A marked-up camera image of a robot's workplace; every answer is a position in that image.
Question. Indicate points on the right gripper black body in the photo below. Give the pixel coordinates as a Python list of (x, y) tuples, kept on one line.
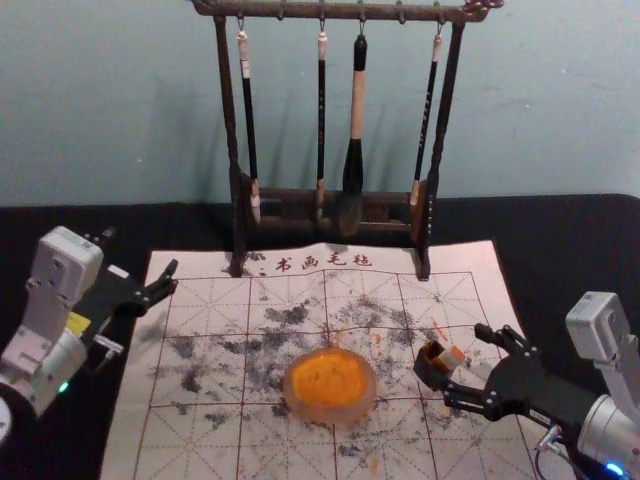
[(535, 385)]

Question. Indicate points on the small orange white piece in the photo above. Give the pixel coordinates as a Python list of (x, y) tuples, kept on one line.
[(450, 356)]

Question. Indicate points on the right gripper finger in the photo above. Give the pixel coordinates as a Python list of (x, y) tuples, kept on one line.
[(507, 340), (470, 397)]

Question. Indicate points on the thin black calligraphy brush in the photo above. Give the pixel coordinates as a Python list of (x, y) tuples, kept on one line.
[(426, 120), (321, 110), (249, 125)]

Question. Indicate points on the small black block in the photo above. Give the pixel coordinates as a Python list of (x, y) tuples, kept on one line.
[(427, 367)]

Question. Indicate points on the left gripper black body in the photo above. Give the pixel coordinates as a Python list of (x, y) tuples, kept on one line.
[(112, 295)]

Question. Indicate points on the dark wooden brush rack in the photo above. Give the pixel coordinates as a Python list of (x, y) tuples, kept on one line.
[(227, 125)]

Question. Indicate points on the white felt mat red grid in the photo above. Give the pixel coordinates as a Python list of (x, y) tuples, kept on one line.
[(210, 360)]

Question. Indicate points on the round dish orange paint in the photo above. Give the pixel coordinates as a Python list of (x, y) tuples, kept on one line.
[(327, 385)]

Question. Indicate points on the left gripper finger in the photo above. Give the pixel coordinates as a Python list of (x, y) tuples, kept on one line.
[(166, 271), (159, 294)]

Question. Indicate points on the black table cloth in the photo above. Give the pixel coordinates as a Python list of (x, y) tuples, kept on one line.
[(550, 240)]

